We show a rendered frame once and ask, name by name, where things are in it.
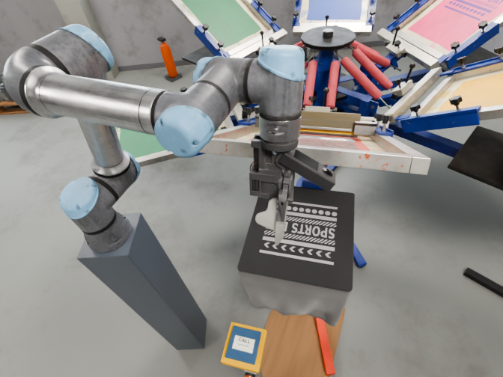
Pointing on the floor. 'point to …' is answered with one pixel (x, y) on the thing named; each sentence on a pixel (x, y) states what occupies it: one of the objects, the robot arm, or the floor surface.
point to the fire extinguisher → (168, 61)
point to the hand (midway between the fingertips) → (286, 224)
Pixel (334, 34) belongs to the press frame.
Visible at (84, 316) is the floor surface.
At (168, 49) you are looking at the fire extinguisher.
